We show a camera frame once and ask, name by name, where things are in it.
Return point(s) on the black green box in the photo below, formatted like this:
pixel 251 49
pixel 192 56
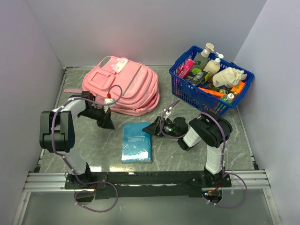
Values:
pixel 197 77

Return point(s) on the orange packet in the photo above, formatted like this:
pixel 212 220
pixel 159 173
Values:
pixel 212 92

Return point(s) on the teal hardcover book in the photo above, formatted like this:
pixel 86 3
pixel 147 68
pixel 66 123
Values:
pixel 136 144

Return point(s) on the beige cloth bag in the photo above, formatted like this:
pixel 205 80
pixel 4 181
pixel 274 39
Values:
pixel 229 77

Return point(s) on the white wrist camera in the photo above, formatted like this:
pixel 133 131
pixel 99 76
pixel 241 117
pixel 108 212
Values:
pixel 167 112
pixel 108 102

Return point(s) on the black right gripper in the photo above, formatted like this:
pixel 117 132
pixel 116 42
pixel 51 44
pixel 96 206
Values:
pixel 153 128

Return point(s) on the pink school backpack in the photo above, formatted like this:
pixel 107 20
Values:
pixel 139 85

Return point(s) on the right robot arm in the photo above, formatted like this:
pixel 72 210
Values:
pixel 207 127

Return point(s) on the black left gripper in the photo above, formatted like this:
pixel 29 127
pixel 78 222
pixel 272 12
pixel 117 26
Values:
pixel 108 123

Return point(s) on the cream pump bottle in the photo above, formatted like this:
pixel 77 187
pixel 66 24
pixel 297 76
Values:
pixel 213 66

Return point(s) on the green bottle red cap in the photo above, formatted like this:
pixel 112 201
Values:
pixel 228 98

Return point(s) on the pink box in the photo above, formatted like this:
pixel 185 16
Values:
pixel 186 68

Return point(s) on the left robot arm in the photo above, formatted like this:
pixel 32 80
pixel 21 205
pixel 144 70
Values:
pixel 57 132

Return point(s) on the grey pump bottle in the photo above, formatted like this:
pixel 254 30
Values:
pixel 201 59

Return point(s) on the blue plastic basket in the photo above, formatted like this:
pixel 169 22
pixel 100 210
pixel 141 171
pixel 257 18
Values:
pixel 197 98

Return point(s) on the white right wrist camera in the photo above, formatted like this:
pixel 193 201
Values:
pixel 167 112

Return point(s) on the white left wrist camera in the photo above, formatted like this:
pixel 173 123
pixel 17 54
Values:
pixel 108 102

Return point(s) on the orange snack pack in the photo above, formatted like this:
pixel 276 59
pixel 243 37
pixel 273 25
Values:
pixel 238 88

